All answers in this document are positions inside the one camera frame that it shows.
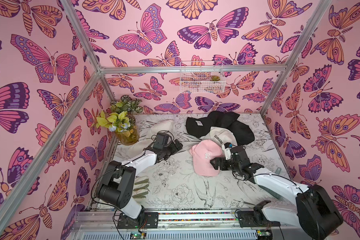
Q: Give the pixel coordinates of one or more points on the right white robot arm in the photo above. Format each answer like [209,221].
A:
[310,209]

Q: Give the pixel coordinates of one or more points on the white colorado cap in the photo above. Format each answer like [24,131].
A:
[167,126]
[220,136]

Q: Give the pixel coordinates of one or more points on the white wire basket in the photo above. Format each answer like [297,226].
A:
[196,78]

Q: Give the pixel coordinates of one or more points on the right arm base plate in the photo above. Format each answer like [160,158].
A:
[255,217]

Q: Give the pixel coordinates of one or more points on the green dustpan brush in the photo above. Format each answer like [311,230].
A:
[277,171]

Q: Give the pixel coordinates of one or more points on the black cap right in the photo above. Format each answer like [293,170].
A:
[242,132]

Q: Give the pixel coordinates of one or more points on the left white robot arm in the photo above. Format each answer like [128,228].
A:
[117,183]

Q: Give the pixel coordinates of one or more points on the small green succulent plant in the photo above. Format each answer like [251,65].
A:
[215,78]

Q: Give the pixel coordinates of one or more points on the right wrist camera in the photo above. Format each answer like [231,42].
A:
[227,150]

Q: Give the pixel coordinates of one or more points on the black cap back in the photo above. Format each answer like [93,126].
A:
[223,119]

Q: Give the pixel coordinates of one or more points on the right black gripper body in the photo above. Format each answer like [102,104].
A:
[223,163]

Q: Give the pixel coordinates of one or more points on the pink cap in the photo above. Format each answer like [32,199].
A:
[202,154]

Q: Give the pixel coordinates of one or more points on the black cap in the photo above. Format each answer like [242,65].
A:
[242,132]
[223,119]
[199,127]

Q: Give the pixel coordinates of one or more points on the black cap left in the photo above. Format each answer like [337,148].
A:
[199,127]

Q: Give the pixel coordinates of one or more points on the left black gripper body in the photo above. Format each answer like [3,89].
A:
[170,150]

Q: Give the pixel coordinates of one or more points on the amber vase with flowers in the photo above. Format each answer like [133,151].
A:
[119,119]

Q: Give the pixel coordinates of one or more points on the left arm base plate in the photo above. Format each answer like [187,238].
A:
[146,220]

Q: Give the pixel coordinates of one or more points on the aluminium front rail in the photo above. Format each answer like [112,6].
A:
[189,219]

